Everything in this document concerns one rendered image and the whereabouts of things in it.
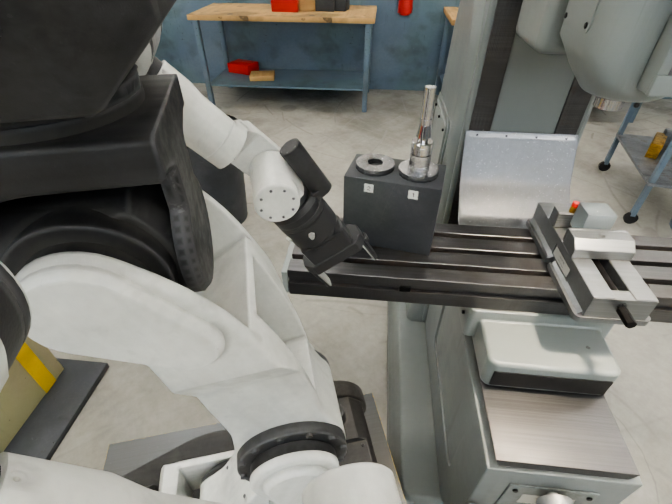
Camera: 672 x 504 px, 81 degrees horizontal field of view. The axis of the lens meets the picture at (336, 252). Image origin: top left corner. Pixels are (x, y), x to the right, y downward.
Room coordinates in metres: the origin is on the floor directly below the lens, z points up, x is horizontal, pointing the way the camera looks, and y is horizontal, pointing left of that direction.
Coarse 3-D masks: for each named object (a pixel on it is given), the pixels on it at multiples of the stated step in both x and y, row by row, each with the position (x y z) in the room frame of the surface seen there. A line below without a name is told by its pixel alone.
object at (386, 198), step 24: (360, 168) 0.80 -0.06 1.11; (384, 168) 0.80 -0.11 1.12; (408, 168) 0.80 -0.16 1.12; (432, 168) 0.80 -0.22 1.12; (360, 192) 0.77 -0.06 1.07; (384, 192) 0.76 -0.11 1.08; (408, 192) 0.74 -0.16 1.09; (432, 192) 0.73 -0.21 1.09; (360, 216) 0.77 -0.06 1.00; (384, 216) 0.76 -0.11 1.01; (408, 216) 0.74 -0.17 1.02; (432, 216) 0.73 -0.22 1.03; (384, 240) 0.76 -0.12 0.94; (408, 240) 0.74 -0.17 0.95
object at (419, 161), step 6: (414, 150) 0.78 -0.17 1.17; (420, 150) 0.78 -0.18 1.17; (426, 150) 0.78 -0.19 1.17; (414, 156) 0.78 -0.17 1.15; (420, 156) 0.78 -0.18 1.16; (426, 156) 0.78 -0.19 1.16; (414, 162) 0.78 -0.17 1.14; (420, 162) 0.78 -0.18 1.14; (426, 162) 0.78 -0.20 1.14; (414, 168) 0.78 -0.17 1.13; (420, 168) 0.78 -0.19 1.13; (426, 168) 0.78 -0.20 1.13
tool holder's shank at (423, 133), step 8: (424, 88) 0.80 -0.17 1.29; (432, 88) 0.79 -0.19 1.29; (424, 96) 0.79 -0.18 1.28; (432, 96) 0.79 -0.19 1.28; (424, 104) 0.79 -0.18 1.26; (432, 104) 0.79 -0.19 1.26; (424, 112) 0.79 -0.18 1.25; (432, 112) 0.79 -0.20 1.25; (424, 120) 0.79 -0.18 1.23; (424, 128) 0.79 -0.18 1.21; (416, 136) 0.80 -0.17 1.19; (424, 136) 0.78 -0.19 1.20
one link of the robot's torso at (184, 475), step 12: (204, 456) 0.34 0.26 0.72; (216, 456) 0.33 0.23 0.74; (228, 456) 0.33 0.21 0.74; (168, 468) 0.31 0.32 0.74; (180, 468) 0.31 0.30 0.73; (192, 468) 0.31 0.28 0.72; (204, 468) 0.32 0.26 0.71; (168, 480) 0.29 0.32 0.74; (180, 480) 0.29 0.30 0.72; (192, 480) 0.31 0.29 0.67; (168, 492) 0.27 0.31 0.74; (180, 492) 0.28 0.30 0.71
